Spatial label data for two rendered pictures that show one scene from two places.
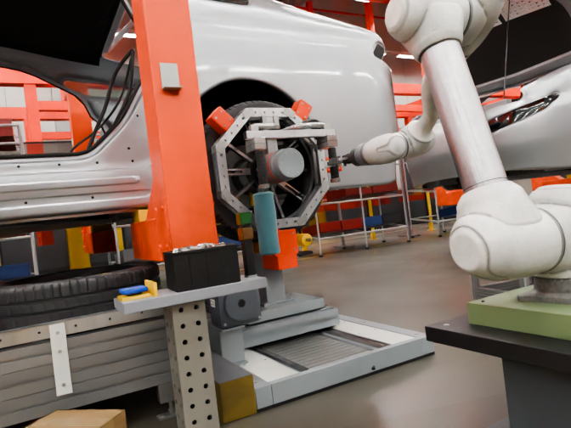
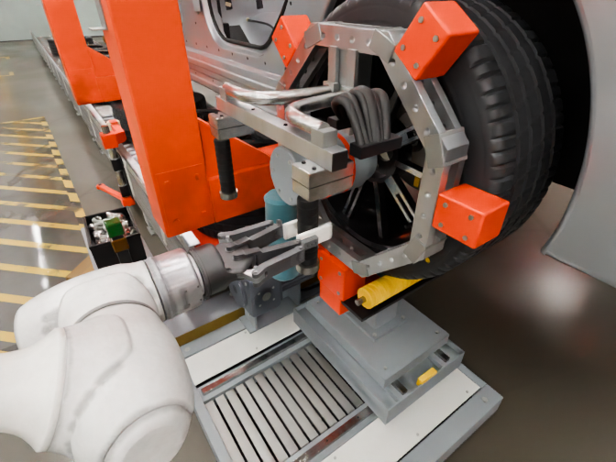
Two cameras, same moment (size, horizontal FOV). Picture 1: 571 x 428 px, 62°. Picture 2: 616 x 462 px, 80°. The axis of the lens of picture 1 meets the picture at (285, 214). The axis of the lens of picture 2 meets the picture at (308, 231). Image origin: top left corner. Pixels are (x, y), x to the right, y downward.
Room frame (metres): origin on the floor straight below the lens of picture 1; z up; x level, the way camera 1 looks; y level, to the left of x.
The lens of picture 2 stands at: (1.97, -0.75, 1.18)
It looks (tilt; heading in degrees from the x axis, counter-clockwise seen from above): 33 degrees down; 83
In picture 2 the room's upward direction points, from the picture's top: straight up
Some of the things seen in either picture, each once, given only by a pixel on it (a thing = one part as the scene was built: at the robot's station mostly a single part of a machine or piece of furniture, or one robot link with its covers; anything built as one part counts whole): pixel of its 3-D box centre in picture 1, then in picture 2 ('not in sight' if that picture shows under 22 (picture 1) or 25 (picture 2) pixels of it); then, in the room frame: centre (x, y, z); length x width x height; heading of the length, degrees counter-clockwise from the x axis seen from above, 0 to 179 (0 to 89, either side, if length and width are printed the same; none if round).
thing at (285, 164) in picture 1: (279, 166); (324, 165); (2.10, 0.00, 0.85); 0.21 x 0.14 x 0.14; 28
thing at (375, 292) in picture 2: (294, 239); (397, 280); (2.30, -0.03, 0.51); 0.29 x 0.06 x 0.06; 28
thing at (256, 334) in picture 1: (274, 321); (372, 335); (2.31, 0.11, 0.13); 0.50 x 0.36 x 0.10; 118
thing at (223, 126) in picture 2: (255, 144); (232, 123); (1.90, 0.09, 0.93); 0.09 x 0.05 x 0.05; 28
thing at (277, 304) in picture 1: (269, 282); (378, 296); (2.31, 0.11, 0.32); 0.40 x 0.30 x 0.28; 118
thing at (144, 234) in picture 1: (161, 216); (267, 150); (1.97, 0.51, 0.69); 0.52 x 0.17 x 0.35; 28
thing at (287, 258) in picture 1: (278, 249); (350, 273); (2.19, 0.05, 0.48); 0.16 x 0.12 x 0.17; 28
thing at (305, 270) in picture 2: (333, 164); (307, 232); (2.03, -0.23, 0.83); 0.04 x 0.04 x 0.16
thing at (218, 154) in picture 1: (273, 168); (348, 158); (2.16, 0.03, 0.85); 0.54 x 0.07 x 0.54; 118
